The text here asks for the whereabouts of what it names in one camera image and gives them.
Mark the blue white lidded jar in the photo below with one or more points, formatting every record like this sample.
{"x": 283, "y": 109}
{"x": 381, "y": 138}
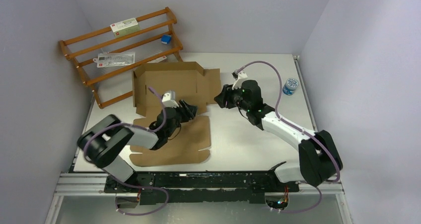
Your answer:
{"x": 290, "y": 86}

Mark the small blue cube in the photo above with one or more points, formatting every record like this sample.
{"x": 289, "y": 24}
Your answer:
{"x": 166, "y": 39}

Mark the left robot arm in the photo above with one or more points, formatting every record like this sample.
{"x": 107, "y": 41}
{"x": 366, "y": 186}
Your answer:
{"x": 101, "y": 145}

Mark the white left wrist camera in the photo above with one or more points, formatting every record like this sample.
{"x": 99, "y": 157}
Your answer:
{"x": 169, "y": 99}

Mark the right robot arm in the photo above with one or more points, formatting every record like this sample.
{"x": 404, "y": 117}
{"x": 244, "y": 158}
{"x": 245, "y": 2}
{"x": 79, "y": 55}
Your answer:
{"x": 318, "y": 158}

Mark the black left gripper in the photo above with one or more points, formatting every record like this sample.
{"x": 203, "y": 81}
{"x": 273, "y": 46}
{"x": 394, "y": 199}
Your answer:
{"x": 188, "y": 111}

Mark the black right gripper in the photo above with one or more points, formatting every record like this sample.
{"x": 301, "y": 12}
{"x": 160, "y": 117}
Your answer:
{"x": 227, "y": 93}

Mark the small white grey box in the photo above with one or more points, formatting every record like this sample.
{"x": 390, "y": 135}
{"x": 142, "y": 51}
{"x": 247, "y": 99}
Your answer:
{"x": 160, "y": 59}

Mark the wooden tiered rack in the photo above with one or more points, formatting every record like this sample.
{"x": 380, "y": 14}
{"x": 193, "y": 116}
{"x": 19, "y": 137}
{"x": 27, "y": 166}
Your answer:
{"x": 146, "y": 43}

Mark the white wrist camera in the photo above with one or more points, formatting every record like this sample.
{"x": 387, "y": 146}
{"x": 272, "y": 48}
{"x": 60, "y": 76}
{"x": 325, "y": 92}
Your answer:
{"x": 169, "y": 99}
{"x": 240, "y": 77}

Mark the clear blister pack card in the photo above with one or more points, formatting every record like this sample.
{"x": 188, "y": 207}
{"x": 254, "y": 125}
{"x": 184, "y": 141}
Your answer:
{"x": 104, "y": 60}

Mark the white green product box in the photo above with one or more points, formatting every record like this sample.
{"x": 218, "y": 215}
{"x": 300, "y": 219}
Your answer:
{"x": 125, "y": 27}

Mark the brown cardboard box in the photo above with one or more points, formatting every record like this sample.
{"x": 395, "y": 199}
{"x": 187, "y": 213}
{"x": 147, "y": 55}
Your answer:
{"x": 194, "y": 84}

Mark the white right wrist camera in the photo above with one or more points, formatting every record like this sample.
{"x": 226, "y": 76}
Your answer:
{"x": 240, "y": 77}

